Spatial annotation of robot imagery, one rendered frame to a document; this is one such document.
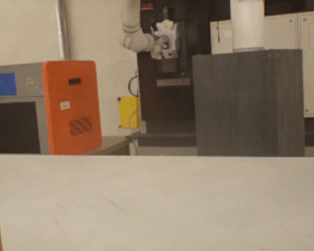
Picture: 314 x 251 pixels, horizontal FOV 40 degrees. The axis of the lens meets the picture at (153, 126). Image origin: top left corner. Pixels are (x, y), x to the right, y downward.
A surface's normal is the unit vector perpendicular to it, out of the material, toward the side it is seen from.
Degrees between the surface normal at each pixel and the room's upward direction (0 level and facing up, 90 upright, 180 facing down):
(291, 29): 90
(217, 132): 90
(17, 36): 90
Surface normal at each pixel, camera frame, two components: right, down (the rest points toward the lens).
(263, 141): -0.57, 0.14
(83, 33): -0.35, 0.14
